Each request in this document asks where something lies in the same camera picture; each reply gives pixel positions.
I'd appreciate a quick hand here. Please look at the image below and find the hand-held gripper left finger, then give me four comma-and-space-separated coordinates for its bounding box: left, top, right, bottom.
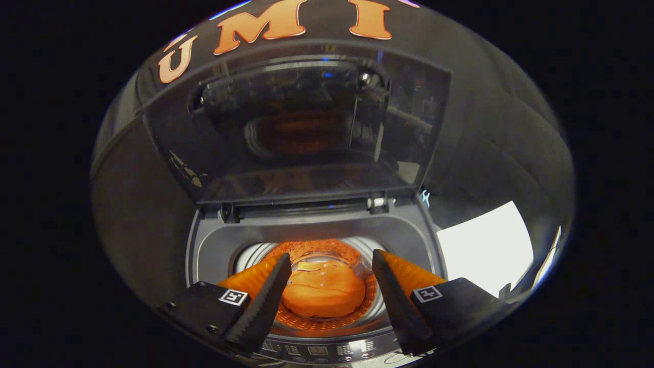
157, 253, 292, 356

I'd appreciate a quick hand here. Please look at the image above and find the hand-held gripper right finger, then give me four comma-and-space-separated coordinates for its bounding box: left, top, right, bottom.
372, 249, 511, 356

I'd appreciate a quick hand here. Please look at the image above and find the yellow polo shirt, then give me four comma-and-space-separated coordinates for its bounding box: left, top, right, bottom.
281, 258, 368, 319

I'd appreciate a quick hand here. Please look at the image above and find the dark transparent washing machine lid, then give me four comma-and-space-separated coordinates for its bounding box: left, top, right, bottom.
142, 40, 453, 206

